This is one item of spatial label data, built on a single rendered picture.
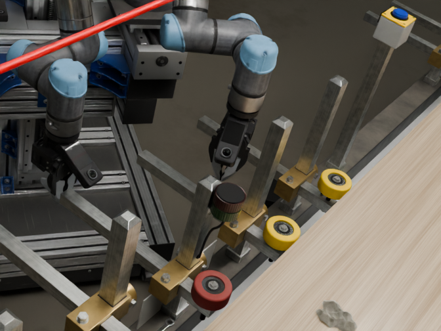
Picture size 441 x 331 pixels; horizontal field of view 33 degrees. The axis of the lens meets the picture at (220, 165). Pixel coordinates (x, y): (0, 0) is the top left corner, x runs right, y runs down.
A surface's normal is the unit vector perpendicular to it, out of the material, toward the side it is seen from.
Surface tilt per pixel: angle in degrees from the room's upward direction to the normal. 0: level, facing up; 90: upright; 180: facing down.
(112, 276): 90
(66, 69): 0
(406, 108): 0
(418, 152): 0
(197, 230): 90
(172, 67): 90
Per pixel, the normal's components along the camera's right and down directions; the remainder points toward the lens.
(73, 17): 0.14, 0.47
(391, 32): -0.58, 0.42
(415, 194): 0.22, -0.74
